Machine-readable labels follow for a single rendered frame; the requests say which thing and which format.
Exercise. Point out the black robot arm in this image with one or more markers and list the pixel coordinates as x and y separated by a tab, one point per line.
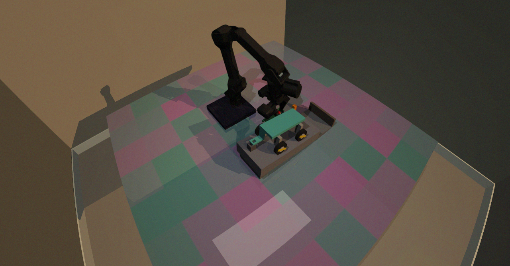
271	65

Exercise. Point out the dark grey ramp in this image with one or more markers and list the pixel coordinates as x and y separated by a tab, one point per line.
261	157

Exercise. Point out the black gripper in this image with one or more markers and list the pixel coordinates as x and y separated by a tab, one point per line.
267	110

